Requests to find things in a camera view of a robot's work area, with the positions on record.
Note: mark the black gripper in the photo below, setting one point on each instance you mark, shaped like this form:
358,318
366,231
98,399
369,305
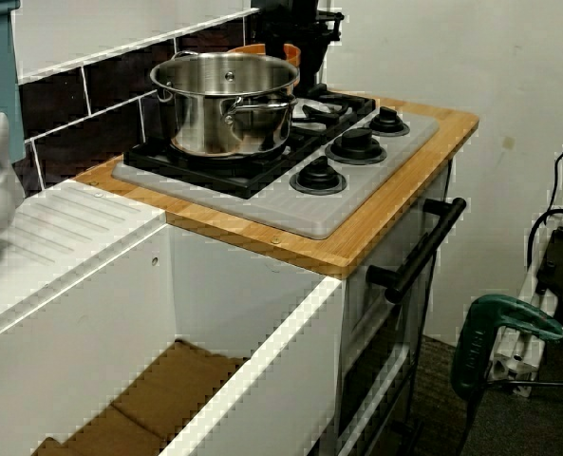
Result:
309,31

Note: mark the orange plastic pot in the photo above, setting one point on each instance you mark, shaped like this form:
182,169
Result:
248,49

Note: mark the stainless steel pot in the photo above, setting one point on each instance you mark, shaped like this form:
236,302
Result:
214,119

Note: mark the black stove knob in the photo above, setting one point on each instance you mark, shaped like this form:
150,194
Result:
318,173
388,121
354,142

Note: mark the grey toy stove plate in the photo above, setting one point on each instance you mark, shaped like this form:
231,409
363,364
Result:
281,209

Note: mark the black burner grate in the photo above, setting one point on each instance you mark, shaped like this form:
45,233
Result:
347,107
205,171

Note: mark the wooden kitchen counter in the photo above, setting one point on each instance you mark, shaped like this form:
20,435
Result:
395,190

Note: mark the white toy sink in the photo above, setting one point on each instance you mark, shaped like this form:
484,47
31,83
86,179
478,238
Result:
96,285

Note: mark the grey toy faucet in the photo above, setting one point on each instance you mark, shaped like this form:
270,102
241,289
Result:
1,190

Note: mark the white toy oven front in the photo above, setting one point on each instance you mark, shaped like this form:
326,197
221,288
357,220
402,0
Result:
385,342

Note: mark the brown cardboard piece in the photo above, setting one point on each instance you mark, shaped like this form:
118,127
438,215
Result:
167,394

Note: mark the white metal frame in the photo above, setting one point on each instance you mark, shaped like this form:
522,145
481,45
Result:
523,351

